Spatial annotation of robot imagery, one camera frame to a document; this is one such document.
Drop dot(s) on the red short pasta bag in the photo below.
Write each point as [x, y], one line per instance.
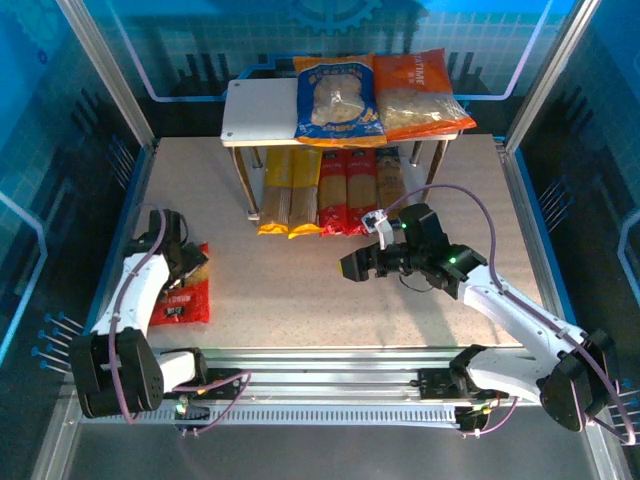
[185, 305]

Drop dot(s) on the red spaghetti bag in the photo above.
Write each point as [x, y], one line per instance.
[332, 200]
[361, 190]

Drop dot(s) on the blue gold spaghetti bag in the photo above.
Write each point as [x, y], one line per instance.
[391, 180]

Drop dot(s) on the yellow spaghetti bag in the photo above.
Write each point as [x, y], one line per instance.
[305, 195]
[276, 195]

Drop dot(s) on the white two-tier metal shelf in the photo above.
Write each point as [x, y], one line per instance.
[260, 115]

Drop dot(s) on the orange pasta bag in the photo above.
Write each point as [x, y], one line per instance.
[420, 95]

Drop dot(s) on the blue macaroni bag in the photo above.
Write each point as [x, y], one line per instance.
[337, 100]

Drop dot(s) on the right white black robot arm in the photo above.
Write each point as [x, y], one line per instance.
[505, 310]

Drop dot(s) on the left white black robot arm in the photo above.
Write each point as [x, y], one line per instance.
[140, 285]

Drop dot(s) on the black connector board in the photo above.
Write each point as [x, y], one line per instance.
[470, 417]
[192, 412]

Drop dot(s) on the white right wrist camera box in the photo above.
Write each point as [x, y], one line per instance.
[379, 225]

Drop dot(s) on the aluminium front frame rail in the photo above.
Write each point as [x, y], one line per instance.
[325, 375]

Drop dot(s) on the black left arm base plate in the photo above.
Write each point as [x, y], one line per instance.
[227, 382]

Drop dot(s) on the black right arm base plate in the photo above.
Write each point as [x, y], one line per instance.
[432, 382]

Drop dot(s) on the aluminium frame post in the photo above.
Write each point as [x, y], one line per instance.
[107, 75]
[552, 75]

